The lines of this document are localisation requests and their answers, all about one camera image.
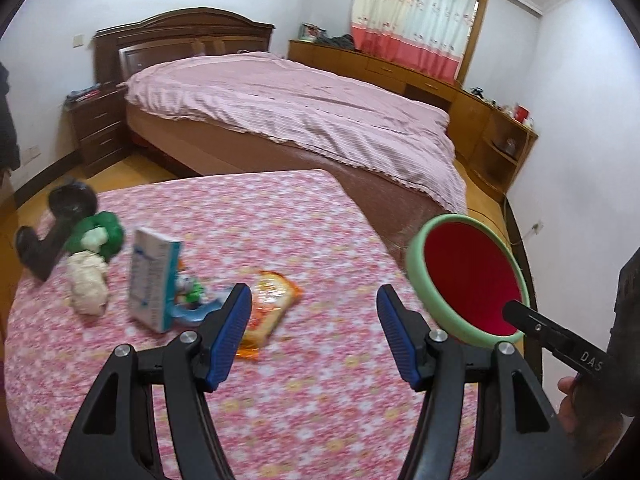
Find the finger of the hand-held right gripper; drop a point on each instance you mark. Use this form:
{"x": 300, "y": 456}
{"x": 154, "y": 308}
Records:
{"x": 525, "y": 320}

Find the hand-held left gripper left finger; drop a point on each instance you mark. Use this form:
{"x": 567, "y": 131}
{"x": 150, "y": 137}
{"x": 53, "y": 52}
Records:
{"x": 230, "y": 330}

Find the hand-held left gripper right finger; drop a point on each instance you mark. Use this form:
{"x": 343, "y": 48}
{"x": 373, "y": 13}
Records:
{"x": 397, "y": 335}

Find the orange snack packet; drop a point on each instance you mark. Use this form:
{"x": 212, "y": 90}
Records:
{"x": 270, "y": 305}

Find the red bucket with green rim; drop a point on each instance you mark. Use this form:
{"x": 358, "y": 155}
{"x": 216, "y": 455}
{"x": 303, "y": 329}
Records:
{"x": 465, "y": 270}

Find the blue and white carton box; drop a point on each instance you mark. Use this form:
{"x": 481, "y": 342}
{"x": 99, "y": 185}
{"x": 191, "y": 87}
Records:
{"x": 150, "y": 280}

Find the person's right hand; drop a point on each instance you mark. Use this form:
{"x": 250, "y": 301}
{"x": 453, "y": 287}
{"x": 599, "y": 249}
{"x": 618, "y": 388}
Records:
{"x": 569, "y": 400}

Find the pink floral tablecloth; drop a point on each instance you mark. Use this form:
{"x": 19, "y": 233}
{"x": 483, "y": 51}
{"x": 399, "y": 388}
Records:
{"x": 310, "y": 240}

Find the white cauliflower toy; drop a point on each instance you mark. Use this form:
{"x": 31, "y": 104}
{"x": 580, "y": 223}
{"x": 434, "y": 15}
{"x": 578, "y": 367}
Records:
{"x": 87, "y": 285}

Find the green broccoli toy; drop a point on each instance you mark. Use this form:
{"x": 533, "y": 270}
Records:
{"x": 112, "y": 232}

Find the wooden corner shelf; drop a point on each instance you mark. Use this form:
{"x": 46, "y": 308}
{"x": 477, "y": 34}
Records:
{"x": 522, "y": 160}

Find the glass jar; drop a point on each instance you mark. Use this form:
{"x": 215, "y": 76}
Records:
{"x": 510, "y": 147}

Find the black dumbbell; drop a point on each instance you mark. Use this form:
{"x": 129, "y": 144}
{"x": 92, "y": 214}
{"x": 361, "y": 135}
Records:
{"x": 50, "y": 250}

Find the red cup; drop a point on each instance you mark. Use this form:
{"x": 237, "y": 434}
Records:
{"x": 522, "y": 113}

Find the blue and black tool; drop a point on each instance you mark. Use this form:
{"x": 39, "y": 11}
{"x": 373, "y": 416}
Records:
{"x": 475, "y": 91}

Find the pink checked blanket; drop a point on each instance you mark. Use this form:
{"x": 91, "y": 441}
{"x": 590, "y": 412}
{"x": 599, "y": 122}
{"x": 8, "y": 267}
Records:
{"x": 300, "y": 105}

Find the dark wooden nightstand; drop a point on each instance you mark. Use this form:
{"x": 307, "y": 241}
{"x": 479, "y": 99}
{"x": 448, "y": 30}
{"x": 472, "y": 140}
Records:
{"x": 97, "y": 130}

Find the books on nightstand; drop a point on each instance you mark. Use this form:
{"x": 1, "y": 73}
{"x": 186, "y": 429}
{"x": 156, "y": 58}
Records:
{"x": 82, "y": 95}

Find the long wooden cabinet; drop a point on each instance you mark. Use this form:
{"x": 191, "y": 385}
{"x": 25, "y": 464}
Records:
{"x": 325, "y": 57}

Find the dark clothes pile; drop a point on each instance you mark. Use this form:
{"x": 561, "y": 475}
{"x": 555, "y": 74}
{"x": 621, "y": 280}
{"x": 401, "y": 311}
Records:
{"x": 342, "y": 41}

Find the dark wooden bed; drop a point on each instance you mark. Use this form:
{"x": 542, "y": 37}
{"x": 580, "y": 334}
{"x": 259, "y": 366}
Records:
{"x": 165, "y": 35}

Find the black jacket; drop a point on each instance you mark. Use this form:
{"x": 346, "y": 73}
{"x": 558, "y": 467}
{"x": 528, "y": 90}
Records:
{"x": 7, "y": 120}

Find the small photo frames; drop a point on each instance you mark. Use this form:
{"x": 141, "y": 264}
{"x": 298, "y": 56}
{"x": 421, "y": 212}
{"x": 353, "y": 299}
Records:
{"x": 310, "y": 32}

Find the white and red curtain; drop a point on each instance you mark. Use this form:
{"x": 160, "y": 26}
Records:
{"x": 410, "y": 20}

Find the wall socket with plug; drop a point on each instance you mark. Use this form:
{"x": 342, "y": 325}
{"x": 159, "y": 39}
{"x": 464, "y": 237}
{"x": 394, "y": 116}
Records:
{"x": 537, "y": 226}

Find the low white wall socket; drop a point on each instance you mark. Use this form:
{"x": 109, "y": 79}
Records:
{"x": 32, "y": 150}

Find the wooden window frame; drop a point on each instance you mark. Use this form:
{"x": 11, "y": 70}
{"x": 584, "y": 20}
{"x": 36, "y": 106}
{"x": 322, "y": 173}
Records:
{"x": 477, "y": 35}

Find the white wall switch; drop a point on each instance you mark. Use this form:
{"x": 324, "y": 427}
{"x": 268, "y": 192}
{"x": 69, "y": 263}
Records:
{"x": 78, "y": 40}

